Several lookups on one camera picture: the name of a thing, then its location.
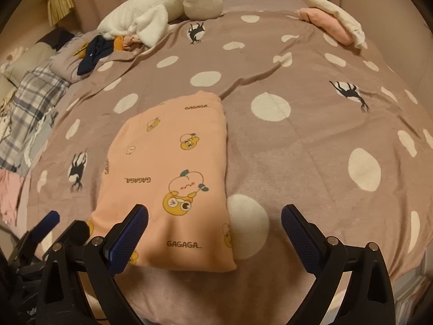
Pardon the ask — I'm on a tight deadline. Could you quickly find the peach cartoon print baby onesie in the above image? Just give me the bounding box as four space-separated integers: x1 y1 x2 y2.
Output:
90 91 236 272

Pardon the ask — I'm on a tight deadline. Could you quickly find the pink folded garment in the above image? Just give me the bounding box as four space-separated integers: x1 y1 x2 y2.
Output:
0 168 25 225

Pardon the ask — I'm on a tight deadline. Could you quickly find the grey plaid pillow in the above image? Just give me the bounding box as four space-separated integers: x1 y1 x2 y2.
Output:
1 59 70 173

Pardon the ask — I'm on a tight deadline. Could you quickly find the mauve pillow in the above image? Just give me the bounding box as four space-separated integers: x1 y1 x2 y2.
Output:
51 30 97 84

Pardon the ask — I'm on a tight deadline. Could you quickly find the mauve polka dot blanket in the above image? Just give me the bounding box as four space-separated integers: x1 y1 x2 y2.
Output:
27 11 432 324

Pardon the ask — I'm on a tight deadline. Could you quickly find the navy blue garment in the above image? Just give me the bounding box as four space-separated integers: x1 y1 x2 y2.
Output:
77 35 114 76

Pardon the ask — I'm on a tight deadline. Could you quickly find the mustard yellow garment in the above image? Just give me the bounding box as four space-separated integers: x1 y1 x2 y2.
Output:
73 36 124 59

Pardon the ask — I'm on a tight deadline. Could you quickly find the white fluffy fleece garment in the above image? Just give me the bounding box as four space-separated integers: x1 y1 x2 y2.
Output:
97 0 223 48

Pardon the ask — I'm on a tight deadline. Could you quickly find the pleated beige lampshade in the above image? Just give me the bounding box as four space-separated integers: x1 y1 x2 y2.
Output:
47 0 74 27

